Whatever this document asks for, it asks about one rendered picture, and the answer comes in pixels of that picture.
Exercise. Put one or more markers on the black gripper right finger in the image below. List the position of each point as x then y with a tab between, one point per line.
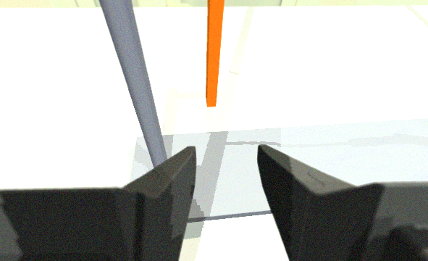
322	218

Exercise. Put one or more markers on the orange bar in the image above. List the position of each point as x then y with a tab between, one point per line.
215	11

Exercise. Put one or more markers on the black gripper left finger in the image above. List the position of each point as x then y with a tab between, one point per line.
144	220

